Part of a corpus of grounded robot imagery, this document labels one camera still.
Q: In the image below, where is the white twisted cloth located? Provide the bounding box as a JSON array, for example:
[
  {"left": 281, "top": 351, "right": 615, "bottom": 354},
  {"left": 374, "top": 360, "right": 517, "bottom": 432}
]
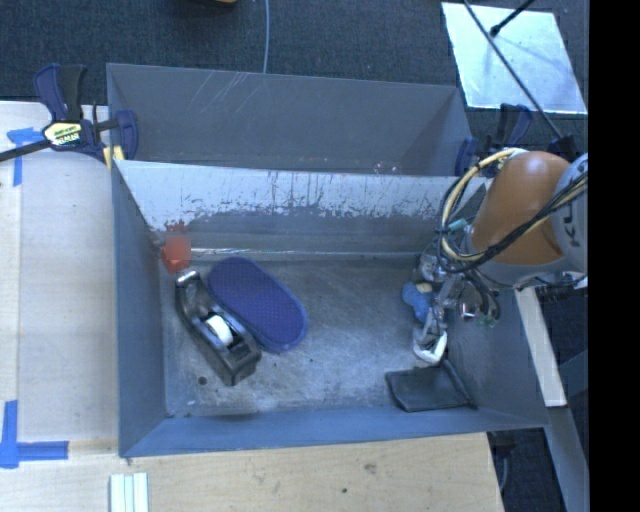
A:
[{"left": 410, "top": 331, "right": 450, "bottom": 365}]

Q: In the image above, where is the orange-red small block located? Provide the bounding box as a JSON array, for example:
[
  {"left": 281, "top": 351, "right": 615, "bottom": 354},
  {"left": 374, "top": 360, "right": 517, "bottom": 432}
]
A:
[{"left": 159, "top": 231, "right": 194, "bottom": 275}]

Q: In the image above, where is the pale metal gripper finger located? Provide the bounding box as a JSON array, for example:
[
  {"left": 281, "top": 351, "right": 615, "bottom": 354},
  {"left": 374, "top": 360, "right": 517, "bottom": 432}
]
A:
[
  {"left": 433, "top": 306, "right": 450, "bottom": 351},
  {"left": 413, "top": 319, "right": 437, "bottom": 351}
]

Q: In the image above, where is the grey metal bin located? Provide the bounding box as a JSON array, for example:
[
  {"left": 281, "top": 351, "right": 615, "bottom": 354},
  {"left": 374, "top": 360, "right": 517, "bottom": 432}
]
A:
[{"left": 105, "top": 62, "right": 552, "bottom": 459}]

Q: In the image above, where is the dark grey flat pad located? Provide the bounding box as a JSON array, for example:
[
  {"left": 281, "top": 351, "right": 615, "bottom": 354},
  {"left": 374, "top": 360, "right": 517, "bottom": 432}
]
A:
[{"left": 384, "top": 359, "right": 479, "bottom": 414}]

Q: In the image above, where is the blue oval case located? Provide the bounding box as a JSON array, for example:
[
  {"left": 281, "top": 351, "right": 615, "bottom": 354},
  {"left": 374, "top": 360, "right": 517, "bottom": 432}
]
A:
[{"left": 206, "top": 256, "right": 311, "bottom": 354}]

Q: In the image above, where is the blue toy figure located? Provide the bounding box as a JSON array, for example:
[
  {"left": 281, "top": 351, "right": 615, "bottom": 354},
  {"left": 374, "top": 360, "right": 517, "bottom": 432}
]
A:
[{"left": 401, "top": 280, "right": 437, "bottom": 324}]

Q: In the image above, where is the black tape dispenser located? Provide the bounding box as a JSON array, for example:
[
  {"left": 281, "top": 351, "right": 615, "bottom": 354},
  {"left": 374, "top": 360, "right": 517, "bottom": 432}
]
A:
[{"left": 173, "top": 269, "right": 264, "bottom": 388}]

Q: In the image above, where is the pale wood board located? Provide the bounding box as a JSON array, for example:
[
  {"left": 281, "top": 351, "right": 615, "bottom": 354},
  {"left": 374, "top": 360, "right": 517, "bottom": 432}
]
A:
[{"left": 17, "top": 149, "right": 121, "bottom": 444}]

